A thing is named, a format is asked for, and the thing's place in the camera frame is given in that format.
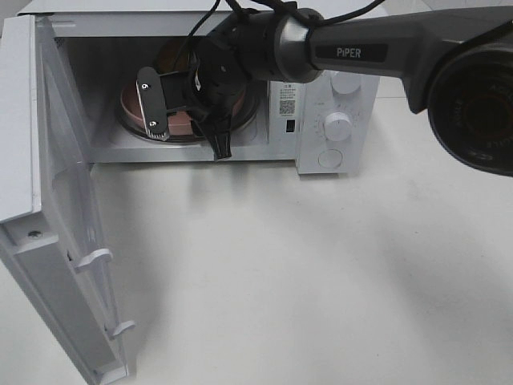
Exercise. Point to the pink round plate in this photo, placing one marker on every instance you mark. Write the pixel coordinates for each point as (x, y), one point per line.
(132, 106)

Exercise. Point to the upper white power knob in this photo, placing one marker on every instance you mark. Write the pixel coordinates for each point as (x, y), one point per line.
(344, 83)

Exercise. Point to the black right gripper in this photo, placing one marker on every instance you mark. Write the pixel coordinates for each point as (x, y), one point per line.
(208, 91)

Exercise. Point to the glass microwave turntable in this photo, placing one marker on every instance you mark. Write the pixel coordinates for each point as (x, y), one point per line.
(248, 116)

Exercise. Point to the white warning label sticker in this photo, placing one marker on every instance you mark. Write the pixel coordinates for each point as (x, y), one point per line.
(287, 99)

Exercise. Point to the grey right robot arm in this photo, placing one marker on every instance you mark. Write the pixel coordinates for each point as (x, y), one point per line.
(455, 64)

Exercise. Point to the round white door release button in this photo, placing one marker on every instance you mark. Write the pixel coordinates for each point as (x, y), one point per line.
(330, 159)

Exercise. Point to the white microwave oven body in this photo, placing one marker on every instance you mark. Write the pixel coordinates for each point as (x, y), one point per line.
(321, 126)

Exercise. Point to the burger with lettuce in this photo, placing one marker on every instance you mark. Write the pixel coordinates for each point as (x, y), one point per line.
(172, 56)

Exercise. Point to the lower white timer knob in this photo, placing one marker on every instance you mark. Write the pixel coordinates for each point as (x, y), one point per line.
(337, 127)

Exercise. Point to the white microwave door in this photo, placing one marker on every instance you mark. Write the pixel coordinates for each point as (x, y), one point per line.
(52, 240)

